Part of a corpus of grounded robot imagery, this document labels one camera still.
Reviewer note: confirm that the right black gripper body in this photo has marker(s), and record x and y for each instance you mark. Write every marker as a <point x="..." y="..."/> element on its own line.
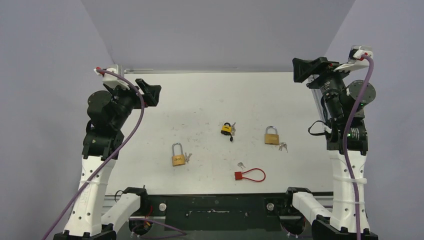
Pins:
<point x="317" y="71"/>

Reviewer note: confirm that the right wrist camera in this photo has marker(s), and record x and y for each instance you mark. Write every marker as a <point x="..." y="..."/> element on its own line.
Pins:
<point x="355" y="60"/>

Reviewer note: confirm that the yellow black padlock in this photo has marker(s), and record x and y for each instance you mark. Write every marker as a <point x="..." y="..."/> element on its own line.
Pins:
<point x="227" y="130"/>

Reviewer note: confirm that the keys beside long-shackle padlock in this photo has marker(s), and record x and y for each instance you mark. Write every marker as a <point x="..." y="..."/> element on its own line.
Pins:
<point x="187" y="157"/>

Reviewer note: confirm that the keys of yellow padlock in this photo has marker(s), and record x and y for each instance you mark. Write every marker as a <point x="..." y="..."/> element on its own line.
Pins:
<point x="233" y="129"/>

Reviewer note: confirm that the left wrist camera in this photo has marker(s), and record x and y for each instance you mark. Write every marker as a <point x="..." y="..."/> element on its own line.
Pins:
<point x="112" y="81"/>

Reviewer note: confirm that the brass padlock long shackle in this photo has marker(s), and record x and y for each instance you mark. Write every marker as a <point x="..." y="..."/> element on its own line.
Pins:
<point x="178" y="157"/>

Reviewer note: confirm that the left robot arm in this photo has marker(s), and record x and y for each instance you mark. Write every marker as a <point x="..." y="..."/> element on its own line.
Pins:
<point x="108" y="110"/>

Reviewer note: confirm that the brass padlock short shackle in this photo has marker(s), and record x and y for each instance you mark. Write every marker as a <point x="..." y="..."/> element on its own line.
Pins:
<point x="271" y="136"/>

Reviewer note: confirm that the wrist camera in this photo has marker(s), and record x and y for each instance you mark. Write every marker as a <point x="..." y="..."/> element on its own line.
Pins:
<point x="355" y="60"/>
<point x="112" y="81"/>

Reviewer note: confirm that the keys near red lock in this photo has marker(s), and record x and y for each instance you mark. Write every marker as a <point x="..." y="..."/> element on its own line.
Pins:
<point x="241" y="165"/>

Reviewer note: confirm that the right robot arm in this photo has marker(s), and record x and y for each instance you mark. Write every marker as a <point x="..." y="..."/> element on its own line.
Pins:
<point x="345" y="91"/>

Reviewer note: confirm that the keys beside short-shackle padlock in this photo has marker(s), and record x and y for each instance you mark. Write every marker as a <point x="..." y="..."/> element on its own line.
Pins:
<point x="283" y="147"/>

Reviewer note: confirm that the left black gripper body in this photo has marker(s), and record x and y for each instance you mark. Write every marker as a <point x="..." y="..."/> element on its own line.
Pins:
<point x="148" y="100"/>

